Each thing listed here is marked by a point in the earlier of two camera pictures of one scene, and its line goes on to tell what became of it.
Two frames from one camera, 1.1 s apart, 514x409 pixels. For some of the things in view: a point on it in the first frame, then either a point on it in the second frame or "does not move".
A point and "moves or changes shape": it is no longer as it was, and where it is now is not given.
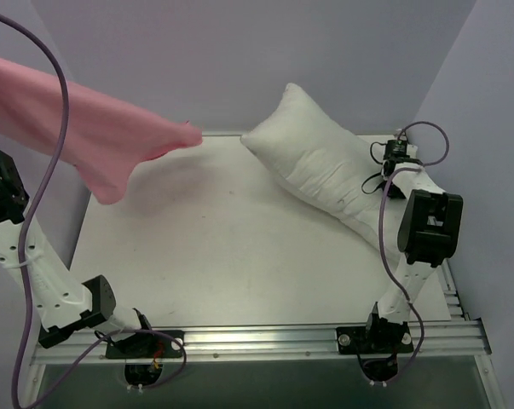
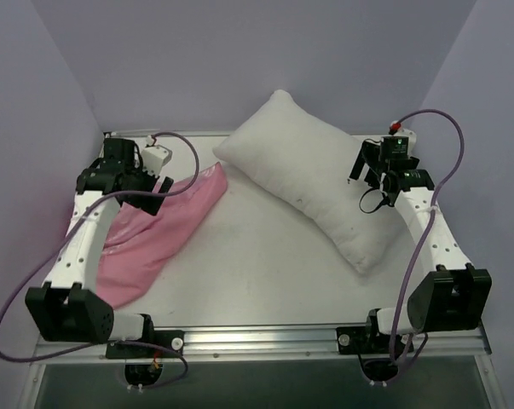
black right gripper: (389, 169) -> (368, 159)
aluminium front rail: (453, 341) does not move
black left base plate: (153, 344) does not move
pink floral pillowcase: (106, 136) -> (138, 243)
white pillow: (322, 158) moves or changes shape
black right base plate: (386, 338) does not move
